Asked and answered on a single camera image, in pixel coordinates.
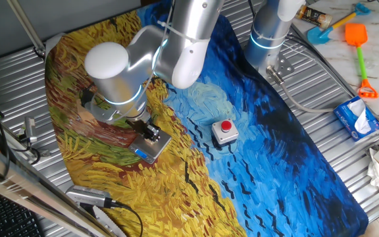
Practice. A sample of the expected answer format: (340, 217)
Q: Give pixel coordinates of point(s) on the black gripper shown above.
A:
(138, 126)

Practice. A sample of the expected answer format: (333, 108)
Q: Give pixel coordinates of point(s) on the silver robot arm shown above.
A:
(189, 33)

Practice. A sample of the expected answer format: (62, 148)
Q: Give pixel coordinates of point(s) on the silver digital scale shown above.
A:
(158, 150)

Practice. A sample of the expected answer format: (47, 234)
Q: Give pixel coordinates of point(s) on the red button grey box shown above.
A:
(225, 131)

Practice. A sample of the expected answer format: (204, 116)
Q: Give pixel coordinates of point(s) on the silver box device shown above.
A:
(87, 195)

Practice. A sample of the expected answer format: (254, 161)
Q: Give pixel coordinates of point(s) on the painted van gogh mat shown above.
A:
(242, 164)

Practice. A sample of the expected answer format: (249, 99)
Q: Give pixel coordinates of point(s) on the white serrated strip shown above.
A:
(107, 221)

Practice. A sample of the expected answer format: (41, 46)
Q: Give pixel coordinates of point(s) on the black keyboard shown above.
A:
(12, 217)

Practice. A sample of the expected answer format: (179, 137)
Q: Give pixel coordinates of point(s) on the grey metal pole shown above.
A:
(26, 28)

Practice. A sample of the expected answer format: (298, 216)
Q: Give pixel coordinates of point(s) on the blue toy shovel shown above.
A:
(318, 34)

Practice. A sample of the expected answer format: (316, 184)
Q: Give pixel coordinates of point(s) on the blue tissue box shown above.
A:
(349, 120)

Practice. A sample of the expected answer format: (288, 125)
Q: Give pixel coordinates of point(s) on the brown labelled bottle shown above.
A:
(314, 15)

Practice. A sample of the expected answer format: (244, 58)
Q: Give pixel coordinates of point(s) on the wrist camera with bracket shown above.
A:
(87, 97)

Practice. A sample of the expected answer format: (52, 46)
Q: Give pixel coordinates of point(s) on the small silver camera on mount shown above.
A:
(30, 129)

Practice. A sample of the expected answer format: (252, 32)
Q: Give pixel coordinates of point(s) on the aluminium frame bar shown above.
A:
(28, 194)

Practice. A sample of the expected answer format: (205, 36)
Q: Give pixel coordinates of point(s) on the metal base plate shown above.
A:
(285, 64)

